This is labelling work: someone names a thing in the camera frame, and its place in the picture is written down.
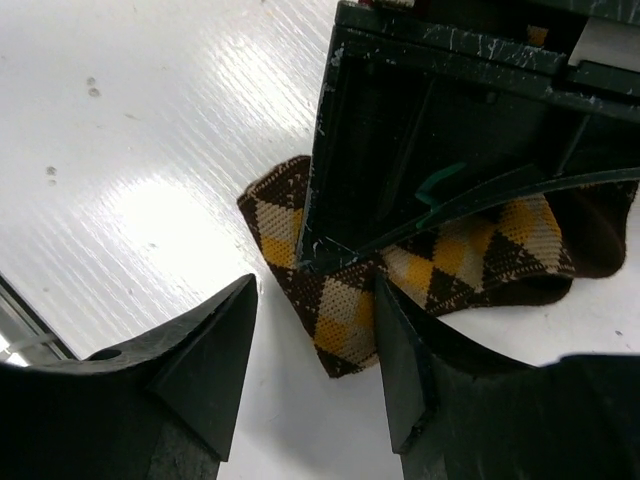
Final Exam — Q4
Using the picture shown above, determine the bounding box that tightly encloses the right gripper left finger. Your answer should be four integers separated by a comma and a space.
1, 274, 258, 479

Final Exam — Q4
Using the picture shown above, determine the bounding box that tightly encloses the aluminium frame rail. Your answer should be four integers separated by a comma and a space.
1, 277, 77, 367

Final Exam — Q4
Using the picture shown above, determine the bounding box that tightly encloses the brown argyle sock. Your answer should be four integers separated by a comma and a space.
237, 156, 639, 378

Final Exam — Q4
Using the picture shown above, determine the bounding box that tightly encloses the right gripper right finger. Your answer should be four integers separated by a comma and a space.
374, 277, 639, 479

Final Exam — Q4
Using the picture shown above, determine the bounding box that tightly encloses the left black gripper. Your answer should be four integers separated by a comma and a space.
298, 1, 639, 273

